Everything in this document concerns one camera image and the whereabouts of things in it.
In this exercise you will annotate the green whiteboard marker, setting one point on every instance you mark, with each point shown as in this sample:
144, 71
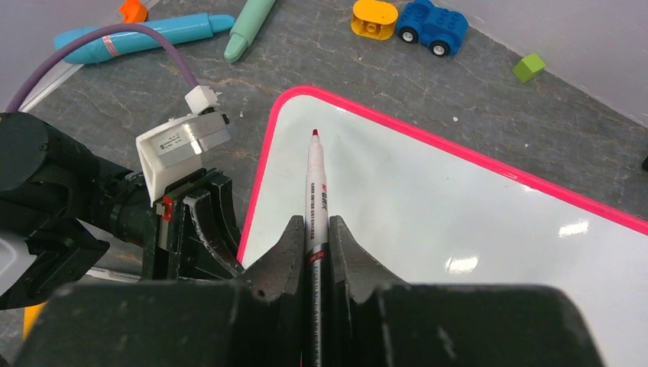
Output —
112, 275

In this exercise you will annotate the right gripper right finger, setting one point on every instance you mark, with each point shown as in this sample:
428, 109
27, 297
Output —
378, 319

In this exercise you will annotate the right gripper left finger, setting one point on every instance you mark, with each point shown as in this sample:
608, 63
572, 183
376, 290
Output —
254, 319

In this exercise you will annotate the pink framed whiteboard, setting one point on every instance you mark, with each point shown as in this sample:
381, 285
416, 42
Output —
434, 211

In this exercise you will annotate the red whiteboard marker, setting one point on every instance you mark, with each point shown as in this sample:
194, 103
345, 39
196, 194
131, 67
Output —
316, 245

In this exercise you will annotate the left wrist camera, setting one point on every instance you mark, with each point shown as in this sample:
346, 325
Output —
172, 151

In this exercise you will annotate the large mint toy crayon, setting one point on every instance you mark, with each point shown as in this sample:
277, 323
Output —
246, 27

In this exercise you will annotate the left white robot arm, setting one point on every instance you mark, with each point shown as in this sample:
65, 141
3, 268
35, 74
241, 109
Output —
53, 188

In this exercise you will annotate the blue toy car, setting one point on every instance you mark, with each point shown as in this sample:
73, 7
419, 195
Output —
440, 30

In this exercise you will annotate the green small block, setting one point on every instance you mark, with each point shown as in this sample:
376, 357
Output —
528, 67

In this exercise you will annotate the yellow toy ring block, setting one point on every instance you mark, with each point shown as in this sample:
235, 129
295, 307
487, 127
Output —
374, 19

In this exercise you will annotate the large blue toy crayon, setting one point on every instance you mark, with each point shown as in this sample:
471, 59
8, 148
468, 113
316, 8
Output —
176, 30

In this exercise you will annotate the small orange toy piece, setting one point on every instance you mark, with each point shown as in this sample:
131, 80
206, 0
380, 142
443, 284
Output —
133, 11

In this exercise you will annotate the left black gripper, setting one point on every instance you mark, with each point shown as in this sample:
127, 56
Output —
195, 231

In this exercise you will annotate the yellow orange plastic block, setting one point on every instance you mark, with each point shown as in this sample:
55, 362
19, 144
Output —
31, 314

